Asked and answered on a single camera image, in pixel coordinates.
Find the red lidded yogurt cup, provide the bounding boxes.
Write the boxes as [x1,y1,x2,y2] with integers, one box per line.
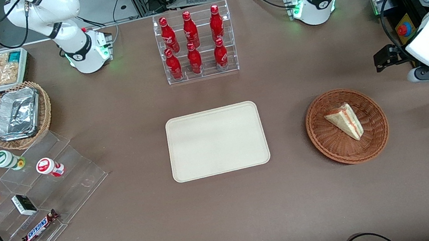
[35,154,66,181]

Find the triangle sandwich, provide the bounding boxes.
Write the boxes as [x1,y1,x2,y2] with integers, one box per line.
[322,100,365,146]

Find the green lidded yogurt cup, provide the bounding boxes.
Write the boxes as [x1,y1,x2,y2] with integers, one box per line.
[0,147,27,173]

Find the Snickers chocolate bar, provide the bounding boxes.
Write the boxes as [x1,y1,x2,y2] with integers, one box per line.
[18,209,64,241]

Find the stacked aluminium foil trays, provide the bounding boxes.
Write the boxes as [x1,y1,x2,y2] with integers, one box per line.
[0,86,46,143]

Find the teal snack packet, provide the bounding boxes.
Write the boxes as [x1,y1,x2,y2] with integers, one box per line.
[7,50,23,64]

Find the light oval wicker basket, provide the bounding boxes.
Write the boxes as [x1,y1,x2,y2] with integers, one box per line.
[0,78,58,154]

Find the brown round wicker basket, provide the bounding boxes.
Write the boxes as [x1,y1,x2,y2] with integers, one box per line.
[301,81,394,172]

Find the cream plastic tray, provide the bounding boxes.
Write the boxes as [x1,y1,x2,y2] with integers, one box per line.
[163,99,273,184]

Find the red cola bottle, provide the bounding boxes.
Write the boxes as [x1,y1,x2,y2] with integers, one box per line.
[211,37,230,72]
[180,10,201,50]
[158,15,181,54]
[207,4,227,43]
[164,47,184,82]
[185,41,204,76]

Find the clear acrylic bottle rack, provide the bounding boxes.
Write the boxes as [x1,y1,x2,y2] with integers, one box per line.
[151,0,241,87]

